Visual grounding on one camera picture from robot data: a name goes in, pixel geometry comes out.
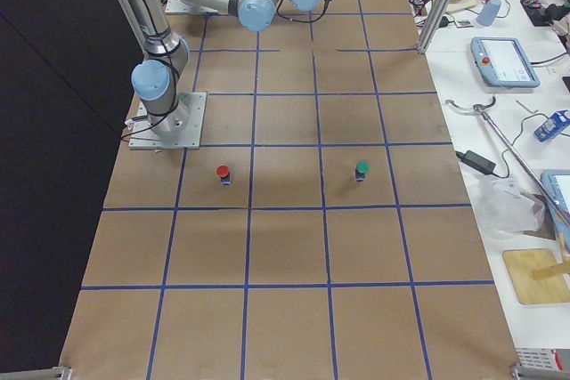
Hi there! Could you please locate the red push button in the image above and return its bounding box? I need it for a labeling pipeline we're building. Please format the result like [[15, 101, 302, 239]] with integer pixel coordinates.
[[216, 165, 232, 186]]

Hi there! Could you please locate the green push button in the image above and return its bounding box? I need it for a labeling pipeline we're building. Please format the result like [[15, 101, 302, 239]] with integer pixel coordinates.
[[354, 161, 370, 182]]

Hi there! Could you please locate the brown paper table cover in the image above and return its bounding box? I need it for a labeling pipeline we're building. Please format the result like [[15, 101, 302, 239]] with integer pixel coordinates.
[[61, 0, 517, 379]]

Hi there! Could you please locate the black power adapter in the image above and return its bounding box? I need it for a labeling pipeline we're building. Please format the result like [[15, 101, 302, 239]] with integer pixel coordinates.
[[455, 150, 496, 175]]

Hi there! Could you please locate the metal grabber stick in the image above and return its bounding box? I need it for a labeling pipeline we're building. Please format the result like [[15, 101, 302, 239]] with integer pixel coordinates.
[[444, 95, 569, 226]]

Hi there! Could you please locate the clear plastic bag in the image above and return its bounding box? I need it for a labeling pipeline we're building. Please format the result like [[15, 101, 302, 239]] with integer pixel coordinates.
[[468, 176, 548, 241]]

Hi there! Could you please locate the blue teach pendant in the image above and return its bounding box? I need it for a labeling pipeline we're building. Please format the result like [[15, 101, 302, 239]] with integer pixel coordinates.
[[541, 169, 569, 225], [470, 36, 541, 89]]

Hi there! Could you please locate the beige tray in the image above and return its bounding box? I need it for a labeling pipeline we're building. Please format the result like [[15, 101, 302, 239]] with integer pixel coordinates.
[[445, 0, 483, 14]]

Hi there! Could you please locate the blue plastic cup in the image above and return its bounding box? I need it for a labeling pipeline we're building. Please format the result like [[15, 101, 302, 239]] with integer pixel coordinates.
[[476, 0, 502, 27]]

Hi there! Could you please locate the wooden cutting board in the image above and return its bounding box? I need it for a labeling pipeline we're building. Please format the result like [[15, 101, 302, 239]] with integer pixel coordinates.
[[502, 249, 569, 305]]

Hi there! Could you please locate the blue carton box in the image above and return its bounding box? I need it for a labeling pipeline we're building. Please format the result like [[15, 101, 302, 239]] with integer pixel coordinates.
[[533, 109, 569, 142]]

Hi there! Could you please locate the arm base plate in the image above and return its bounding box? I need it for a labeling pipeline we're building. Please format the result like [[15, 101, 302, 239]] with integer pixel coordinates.
[[128, 93, 208, 150], [165, 0, 218, 15]]

